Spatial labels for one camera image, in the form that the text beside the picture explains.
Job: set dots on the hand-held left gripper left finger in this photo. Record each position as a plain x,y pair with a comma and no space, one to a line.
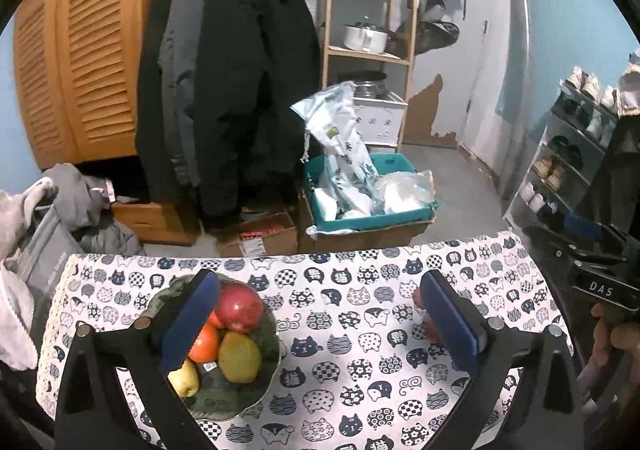
192,325

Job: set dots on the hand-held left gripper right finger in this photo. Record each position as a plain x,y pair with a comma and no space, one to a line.
450,320

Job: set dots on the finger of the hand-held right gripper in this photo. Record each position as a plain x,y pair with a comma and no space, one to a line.
585,225
555,242

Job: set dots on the orange tomato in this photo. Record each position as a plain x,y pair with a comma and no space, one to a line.
205,345

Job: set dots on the yellow-green pear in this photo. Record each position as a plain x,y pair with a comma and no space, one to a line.
185,380

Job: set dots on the yellow lemon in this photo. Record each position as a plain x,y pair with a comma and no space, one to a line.
240,357

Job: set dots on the green patterned bowl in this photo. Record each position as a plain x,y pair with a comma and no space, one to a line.
230,400

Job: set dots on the person's right hand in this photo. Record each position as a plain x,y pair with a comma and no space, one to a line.
620,347

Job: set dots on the rows of shoes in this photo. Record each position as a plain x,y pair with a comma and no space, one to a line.
555,170

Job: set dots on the dark cloth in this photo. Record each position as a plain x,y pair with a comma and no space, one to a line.
615,165

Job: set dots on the cat-print tablecloth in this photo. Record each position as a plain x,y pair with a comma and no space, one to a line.
350,330

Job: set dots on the metal shoe rack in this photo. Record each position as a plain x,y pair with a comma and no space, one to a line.
542,130

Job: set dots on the cardboard box with red print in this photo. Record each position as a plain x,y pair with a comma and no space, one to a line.
260,235

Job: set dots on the large cardboard box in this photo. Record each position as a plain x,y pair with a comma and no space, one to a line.
370,237

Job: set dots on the clear plastic bag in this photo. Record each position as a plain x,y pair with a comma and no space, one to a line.
405,192

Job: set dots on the grey storage bag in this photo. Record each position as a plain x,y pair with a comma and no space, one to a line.
50,260

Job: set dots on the dark grey garment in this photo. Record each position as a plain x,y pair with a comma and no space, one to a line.
85,200

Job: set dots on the teal plastic basket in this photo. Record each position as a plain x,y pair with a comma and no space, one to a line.
395,162

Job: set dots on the light grey garment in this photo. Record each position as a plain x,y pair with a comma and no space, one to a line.
15,290

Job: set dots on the white door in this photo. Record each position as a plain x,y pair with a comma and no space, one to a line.
470,55

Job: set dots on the white printed box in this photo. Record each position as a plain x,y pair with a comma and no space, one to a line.
380,120

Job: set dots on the printed plastic bag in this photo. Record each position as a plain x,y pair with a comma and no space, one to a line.
335,140

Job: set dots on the black jacket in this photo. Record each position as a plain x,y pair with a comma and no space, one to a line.
150,105

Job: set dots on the dark green hat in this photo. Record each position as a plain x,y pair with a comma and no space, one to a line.
435,32

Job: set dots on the dark steel pot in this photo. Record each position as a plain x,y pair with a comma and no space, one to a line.
370,82

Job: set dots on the grey jacket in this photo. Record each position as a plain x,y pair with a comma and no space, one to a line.
182,80

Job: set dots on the black hooded coat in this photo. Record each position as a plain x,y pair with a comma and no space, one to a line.
250,80

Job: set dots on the white cooking pot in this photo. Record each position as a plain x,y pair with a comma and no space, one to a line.
365,37

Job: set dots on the wooden louvered wardrobe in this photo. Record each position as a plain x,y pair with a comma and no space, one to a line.
90,55

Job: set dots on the wooden shelf rack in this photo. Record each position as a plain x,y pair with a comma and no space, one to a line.
327,30

